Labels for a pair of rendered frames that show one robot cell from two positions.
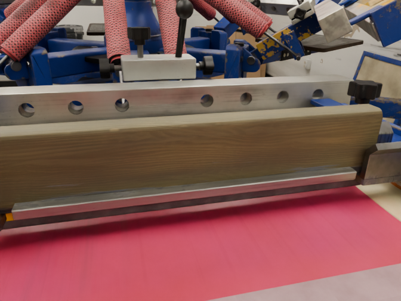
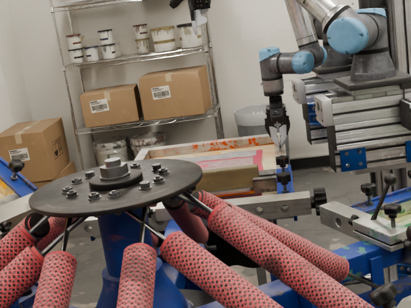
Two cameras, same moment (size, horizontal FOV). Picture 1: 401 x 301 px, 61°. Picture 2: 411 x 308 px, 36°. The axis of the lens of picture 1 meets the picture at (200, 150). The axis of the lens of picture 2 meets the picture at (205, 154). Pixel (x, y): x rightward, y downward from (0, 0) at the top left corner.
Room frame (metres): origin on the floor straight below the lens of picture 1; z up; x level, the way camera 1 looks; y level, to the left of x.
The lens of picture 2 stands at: (2.03, 0.76, 1.58)
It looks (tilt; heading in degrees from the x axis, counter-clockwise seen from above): 13 degrees down; 202
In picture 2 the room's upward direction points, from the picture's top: 8 degrees counter-clockwise
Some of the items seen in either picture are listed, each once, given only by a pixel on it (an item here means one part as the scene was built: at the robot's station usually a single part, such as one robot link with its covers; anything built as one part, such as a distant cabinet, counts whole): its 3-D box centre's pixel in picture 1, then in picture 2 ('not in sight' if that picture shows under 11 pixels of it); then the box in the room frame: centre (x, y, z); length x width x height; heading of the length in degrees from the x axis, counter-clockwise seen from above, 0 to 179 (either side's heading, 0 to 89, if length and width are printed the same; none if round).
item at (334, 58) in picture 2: not in sight; (337, 52); (-0.63, 0.33, 1.31); 0.15 x 0.15 x 0.10
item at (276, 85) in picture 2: not in sight; (271, 85); (-0.13, 0.17, 1.27); 0.08 x 0.08 x 0.05
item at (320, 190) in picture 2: not in sight; (315, 201); (0.45, 0.41, 1.03); 0.07 x 0.06 x 0.07; 15
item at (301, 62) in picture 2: not in sight; (298, 62); (-0.12, 0.27, 1.34); 0.11 x 0.11 x 0.08; 74
